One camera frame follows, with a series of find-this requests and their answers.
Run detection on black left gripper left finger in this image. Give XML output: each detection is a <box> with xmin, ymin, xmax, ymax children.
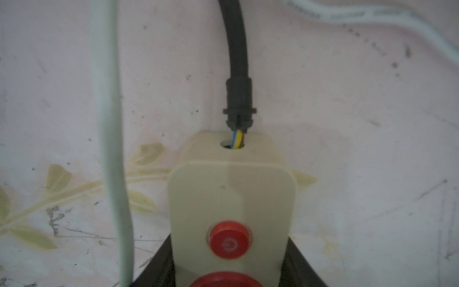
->
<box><xmin>130</xmin><ymin>235</ymin><xmax>176</xmax><ymax>287</ymax></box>

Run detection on white green fan cable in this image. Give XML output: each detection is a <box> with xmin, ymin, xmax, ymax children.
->
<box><xmin>88</xmin><ymin>0</ymin><xmax>459</xmax><ymax>287</ymax></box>

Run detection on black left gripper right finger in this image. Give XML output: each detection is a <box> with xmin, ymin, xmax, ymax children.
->
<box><xmin>279</xmin><ymin>238</ymin><xmax>328</xmax><ymax>287</ymax></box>

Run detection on cream power strip red sockets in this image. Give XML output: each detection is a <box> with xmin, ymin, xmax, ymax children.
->
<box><xmin>167</xmin><ymin>132</ymin><xmax>297</xmax><ymax>287</ymax></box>

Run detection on black power strip cable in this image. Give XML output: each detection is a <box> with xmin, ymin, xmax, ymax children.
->
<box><xmin>218</xmin><ymin>0</ymin><xmax>258</xmax><ymax>149</ymax></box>

